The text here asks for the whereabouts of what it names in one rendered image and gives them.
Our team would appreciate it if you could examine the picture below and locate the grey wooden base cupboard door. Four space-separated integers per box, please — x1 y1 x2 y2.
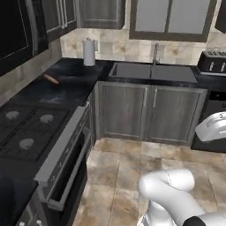
146 85 208 147
97 81 149 140

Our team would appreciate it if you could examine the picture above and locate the grey corner base cupboard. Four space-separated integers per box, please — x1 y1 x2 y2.
83 87 101 146

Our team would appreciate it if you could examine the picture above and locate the black sink basin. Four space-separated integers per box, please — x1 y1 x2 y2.
108 61 199 85

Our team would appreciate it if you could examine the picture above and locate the white paper towel roll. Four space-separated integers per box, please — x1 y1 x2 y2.
82 37 97 67

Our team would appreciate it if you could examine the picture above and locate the black oven with grey trim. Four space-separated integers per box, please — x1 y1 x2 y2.
16 101 93 226

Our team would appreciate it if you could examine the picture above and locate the brown wooden rolling pin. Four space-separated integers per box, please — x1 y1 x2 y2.
43 73 60 86

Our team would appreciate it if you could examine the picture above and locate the grey metal tap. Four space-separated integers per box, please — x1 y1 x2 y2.
150 42 161 79

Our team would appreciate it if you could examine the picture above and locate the black gas hob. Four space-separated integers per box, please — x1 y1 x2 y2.
0 103 75 162

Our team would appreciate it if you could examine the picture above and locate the black dishwasher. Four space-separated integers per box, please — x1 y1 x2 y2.
191 89 226 154

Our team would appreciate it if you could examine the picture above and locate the black toaster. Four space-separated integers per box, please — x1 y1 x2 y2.
196 49 226 77

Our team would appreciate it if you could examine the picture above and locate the dark framed window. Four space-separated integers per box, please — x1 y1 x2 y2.
128 0 218 43

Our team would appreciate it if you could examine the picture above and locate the black microwave oven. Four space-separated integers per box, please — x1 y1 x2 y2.
0 0 49 77

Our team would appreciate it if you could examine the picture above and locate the silver cupboard door handle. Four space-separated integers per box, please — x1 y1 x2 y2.
153 87 158 109
142 87 147 109

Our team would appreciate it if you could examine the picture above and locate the grey oven door handle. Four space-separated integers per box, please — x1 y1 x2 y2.
47 133 93 212

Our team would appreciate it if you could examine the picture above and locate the dark corner wall cupboard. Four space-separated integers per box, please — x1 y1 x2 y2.
77 0 127 30

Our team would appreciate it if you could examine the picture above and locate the dark wall cupboard door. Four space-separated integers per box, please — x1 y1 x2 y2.
62 0 78 34
41 0 64 43

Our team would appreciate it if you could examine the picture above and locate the silver wall cupboard handle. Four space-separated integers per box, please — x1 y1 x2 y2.
58 0 64 29
63 0 69 28

